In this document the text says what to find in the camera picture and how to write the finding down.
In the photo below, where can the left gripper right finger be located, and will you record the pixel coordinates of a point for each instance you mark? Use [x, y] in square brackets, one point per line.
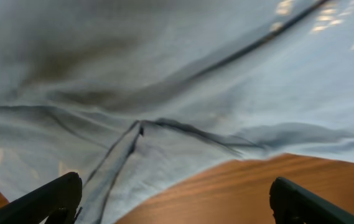
[293, 204]

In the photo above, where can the light blue t-shirt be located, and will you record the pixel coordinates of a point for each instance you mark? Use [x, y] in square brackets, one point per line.
[138, 95]

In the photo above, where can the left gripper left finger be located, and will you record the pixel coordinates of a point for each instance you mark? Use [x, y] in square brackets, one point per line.
[54, 203]

